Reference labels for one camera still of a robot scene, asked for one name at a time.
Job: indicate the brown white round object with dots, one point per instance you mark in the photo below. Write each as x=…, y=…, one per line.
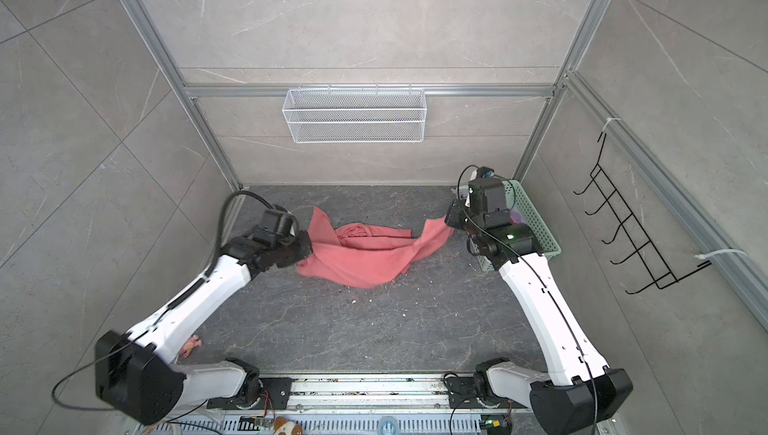
x=284, y=426

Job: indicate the black wire hook rack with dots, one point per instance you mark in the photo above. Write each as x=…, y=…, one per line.
x=629, y=227

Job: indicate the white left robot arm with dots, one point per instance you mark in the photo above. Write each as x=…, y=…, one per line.
x=136, y=372

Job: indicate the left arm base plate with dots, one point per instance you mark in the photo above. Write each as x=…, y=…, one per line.
x=270, y=393

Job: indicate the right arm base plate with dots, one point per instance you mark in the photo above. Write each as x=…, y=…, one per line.
x=463, y=394

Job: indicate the pink t shirt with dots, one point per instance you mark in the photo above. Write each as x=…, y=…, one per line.
x=366, y=256

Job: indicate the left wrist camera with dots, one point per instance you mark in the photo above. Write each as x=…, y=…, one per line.
x=278, y=223

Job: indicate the white slotted cable duct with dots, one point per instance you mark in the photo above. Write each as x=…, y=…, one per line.
x=328, y=424

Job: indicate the aluminium rail frame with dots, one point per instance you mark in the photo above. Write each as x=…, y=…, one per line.
x=368, y=392

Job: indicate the green electronics board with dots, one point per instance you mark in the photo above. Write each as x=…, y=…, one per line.
x=495, y=425

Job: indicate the white wire mesh basket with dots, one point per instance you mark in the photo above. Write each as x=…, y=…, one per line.
x=355, y=115

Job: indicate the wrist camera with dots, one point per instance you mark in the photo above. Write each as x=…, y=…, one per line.
x=486, y=192
x=278, y=223

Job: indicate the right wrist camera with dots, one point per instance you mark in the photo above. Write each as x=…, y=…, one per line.
x=486, y=192

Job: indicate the green plastic basket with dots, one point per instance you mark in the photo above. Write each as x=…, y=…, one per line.
x=522, y=210

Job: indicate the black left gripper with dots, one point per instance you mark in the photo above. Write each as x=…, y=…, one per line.
x=305, y=246

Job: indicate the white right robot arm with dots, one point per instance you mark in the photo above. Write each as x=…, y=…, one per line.
x=578, y=389

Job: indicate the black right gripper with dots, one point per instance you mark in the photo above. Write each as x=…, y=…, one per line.
x=454, y=219

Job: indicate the small pink toy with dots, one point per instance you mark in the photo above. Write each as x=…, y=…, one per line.
x=190, y=345

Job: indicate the white cable tie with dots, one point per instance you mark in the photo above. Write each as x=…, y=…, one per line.
x=719, y=252

